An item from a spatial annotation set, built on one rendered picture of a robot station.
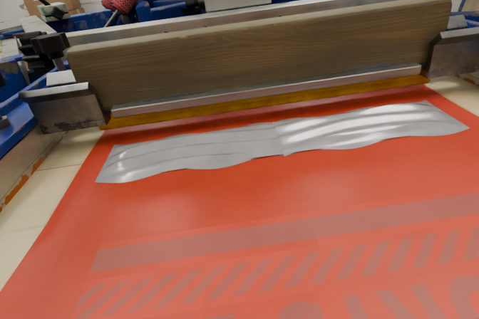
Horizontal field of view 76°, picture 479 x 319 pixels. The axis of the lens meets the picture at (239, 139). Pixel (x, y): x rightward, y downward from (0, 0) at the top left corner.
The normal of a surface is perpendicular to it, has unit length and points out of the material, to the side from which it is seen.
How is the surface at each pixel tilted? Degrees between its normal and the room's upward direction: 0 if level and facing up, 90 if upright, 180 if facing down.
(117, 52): 90
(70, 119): 90
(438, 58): 90
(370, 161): 0
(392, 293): 0
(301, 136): 33
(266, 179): 0
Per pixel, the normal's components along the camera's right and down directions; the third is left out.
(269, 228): -0.11, -0.86
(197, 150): -0.11, -0.47
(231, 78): 0.08, 0.50
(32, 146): 0.99, -0.14
